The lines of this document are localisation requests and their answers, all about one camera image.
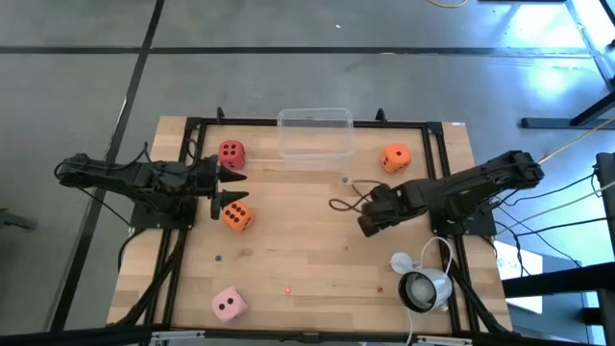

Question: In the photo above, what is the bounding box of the yellow extension cable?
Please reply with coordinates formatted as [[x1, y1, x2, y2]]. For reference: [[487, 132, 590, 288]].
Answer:
[[537, 117, 615, 164]]

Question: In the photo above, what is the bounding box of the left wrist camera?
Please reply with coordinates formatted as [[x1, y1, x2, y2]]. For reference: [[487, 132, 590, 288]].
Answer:
[[191, 154, 218, 175]]

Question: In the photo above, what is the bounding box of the large orange foam die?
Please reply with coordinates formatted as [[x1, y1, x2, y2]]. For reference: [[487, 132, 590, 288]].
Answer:
[[221, 200, 255, 235], [381, 143, 412, 175]]

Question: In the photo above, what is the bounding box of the right arm black cable bundle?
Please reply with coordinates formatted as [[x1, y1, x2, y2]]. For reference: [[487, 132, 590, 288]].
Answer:
[[450, 262, 508, 334]]

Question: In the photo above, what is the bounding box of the left arm black cable bundle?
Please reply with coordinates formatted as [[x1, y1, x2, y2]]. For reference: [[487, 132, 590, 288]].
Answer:
[[117, 228, 189, 328]]

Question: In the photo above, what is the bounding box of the white security camera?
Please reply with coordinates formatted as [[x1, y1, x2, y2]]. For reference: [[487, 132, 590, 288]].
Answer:
[[388, 251, 454, 314]]

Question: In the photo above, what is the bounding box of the black desk leg base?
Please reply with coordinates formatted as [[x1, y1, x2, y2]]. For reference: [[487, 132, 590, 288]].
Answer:
[[521, 90, 615, 130]]

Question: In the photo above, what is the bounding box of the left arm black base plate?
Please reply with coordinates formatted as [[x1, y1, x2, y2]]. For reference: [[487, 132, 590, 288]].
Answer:
[[130, 196, 198, 230]]

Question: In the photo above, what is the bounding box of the yellow cable loop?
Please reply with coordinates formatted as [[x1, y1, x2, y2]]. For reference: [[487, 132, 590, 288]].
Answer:
[[426, 0, 470, 10]]

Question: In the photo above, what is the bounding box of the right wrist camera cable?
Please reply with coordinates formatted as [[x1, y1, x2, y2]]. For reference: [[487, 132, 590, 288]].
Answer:
[[329, 179, 385, 213]]

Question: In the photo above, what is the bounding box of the black floor cable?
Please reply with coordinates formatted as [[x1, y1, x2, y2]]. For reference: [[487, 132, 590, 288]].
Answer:
[[71, 185, 140, 273]]

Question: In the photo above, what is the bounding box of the black power cable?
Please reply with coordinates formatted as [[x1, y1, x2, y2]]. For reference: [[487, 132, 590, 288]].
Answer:
[[494, 171, 600, 208], [494, 216, 615, 239]]

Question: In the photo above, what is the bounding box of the black metal beam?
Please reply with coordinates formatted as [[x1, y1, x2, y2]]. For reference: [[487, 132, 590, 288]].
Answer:
[[502, 261, 615, 299]]

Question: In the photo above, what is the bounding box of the large pink foam die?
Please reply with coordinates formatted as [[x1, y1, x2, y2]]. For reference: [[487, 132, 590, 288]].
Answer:
[[211, 285, 250, 324]]

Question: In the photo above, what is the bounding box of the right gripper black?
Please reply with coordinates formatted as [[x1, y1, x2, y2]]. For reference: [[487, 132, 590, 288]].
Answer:
[[357, 180, 433, 238]]

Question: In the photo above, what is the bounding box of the large red foam die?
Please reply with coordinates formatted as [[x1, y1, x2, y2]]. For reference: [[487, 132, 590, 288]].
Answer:
[[218, 139, 247, 170]]

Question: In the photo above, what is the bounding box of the grey chair leg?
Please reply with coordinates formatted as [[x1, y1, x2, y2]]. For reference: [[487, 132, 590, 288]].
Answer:
[[0, 209, 37, 232]]

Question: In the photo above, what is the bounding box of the arm black cable bundle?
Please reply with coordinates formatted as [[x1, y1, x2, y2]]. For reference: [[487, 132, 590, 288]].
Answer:
[[450, 262, 508, 334], [117, 228, 189, 328]]

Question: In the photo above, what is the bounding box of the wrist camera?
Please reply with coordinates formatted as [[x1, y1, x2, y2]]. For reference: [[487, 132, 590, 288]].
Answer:
[[372, 183, 401, 203], [191, 154, 218, 175]]

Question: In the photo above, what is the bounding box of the black aluminium table frame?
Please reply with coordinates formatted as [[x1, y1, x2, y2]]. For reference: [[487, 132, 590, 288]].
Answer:
[[114, 106, 510, 345]]

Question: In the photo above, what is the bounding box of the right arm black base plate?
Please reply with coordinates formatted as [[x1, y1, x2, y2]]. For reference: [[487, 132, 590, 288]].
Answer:
[[430, 206, 497, 237]]

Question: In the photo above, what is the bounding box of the white camera cable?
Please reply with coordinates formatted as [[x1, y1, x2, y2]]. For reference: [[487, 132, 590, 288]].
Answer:
[[406, 236, 455, 346]]

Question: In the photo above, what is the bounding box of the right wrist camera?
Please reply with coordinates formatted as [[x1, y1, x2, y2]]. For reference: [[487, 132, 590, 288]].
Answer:
[[372, 183, 401, 203]]

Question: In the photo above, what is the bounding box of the white cardboard box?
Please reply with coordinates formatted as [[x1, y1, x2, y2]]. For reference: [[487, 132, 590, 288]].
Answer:
[[494, 239, 544, 314]]

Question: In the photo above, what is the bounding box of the grey cable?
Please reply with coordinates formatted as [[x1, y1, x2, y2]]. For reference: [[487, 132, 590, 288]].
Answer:
[[494, 181, 615, 235]]

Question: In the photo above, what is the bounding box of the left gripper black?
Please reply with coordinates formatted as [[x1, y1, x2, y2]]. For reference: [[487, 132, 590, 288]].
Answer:
[[190, 162, 251, 221]]

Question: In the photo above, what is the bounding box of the clear plastic bin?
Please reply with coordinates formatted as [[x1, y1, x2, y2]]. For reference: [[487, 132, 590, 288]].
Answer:
[[276, 107, 357, 170]]

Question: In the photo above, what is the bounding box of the black metal post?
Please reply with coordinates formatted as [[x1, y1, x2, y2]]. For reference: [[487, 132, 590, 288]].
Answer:
[[595, 152, 615, 346]]

